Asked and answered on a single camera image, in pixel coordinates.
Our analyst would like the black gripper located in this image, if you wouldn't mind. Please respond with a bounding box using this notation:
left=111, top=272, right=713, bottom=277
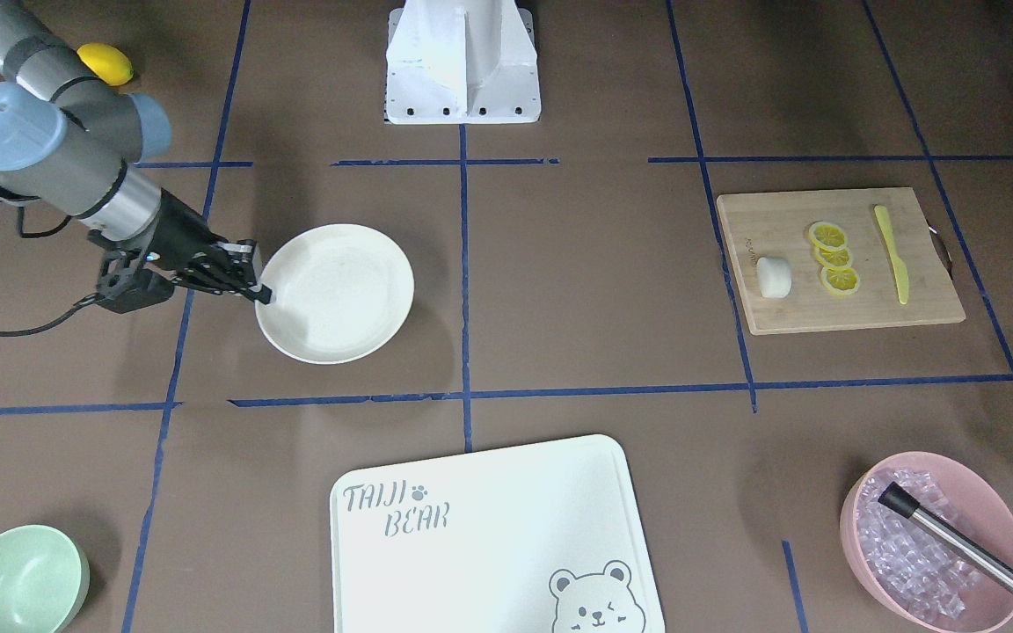
left=95, top=191, right=272, bottom=314

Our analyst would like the cream round plate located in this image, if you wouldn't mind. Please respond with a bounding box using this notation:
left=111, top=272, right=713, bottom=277
left=256, top=223, right=415, bottom=365

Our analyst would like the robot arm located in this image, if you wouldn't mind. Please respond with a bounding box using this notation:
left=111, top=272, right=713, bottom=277
left=0, top=1, right=272, bottom=313

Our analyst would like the white bear tray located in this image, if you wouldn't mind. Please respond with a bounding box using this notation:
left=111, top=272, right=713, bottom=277
left=330, top=436, right=665, bottom=632

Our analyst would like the yellow lemon far one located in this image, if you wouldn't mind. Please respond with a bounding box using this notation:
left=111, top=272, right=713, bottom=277
left=77, top=41, right=135, bottom=87

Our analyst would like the green bowl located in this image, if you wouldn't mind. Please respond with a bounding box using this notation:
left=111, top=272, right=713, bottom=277
left=0, top=525, right=90, bottom=632

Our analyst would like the lemon slice top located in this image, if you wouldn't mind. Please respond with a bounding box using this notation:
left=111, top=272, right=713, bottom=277
left=807, top=221, right=849, bottom=252

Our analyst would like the lemon slice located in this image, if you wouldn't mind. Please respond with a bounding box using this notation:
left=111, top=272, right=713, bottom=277
left=812, top=245, right=855, bottom=270
left=820, top=267, right=861, bottom=296
left=807, top=221, right=849, bottom=252

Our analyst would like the bamboo cutting board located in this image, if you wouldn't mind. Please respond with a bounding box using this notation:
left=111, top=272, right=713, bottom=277
left=717, top=187, right=966, bottom=335

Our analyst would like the lemon slice middle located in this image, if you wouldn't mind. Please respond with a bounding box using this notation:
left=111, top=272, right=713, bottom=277
left=812, top=245, right=855, bottom=270

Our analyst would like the lemon slice bottom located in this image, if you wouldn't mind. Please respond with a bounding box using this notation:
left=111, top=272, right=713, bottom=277
left=820, top=267, right=861, bottom=296

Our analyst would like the yellow plastic knife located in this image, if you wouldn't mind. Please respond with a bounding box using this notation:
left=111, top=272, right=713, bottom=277
left=873, top=205, right=911, bottom=305

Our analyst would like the steel muddler black tip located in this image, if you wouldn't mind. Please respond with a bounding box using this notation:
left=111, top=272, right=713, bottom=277
left=878, top=484, right=1013, bottom=594

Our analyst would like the pink bowl with ice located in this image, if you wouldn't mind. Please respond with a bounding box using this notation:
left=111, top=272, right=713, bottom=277
left=839, top=450, right=1013, bottom=632

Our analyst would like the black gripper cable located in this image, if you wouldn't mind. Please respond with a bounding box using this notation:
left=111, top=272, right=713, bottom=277
left=0, top=189, right=107, bottom=338

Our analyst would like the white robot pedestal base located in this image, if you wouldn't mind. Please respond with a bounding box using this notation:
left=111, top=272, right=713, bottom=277
left=383, top=1, right=543, bottom=125

